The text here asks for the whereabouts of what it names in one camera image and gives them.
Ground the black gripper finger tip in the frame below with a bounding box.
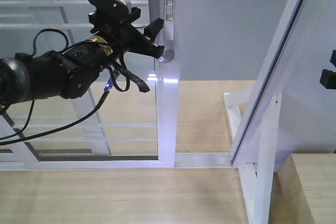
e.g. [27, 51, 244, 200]
[320, 49, 336, 90]

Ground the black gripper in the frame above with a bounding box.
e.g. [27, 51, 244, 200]
[88, 7, 164, 59]

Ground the grey metal door handle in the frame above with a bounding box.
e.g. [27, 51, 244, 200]
[146, 0, 175, 63]

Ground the white sliding glass door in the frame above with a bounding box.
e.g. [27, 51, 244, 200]
[1, 0, 180, 171]

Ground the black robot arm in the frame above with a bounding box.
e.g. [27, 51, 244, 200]
[1, 7, 164, 107]

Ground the door lock latch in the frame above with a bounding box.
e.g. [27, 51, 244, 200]
[164, 0, 174, 41]

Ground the plywood box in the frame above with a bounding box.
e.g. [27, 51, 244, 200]
[277, 153, 335, 223]

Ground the white wooden support brace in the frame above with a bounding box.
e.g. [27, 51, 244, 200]
[224, 85, 282, 223]

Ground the aluminium floor track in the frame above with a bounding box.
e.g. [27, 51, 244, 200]
[174, 152, 232, 168]

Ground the plywood base platform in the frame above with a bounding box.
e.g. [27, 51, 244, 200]
[1, 80, 251, 223]

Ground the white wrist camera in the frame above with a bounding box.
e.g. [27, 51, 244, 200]
[88, 0, 131, 19]

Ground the black cable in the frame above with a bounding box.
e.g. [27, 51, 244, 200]
[0, 28, 150, 146]

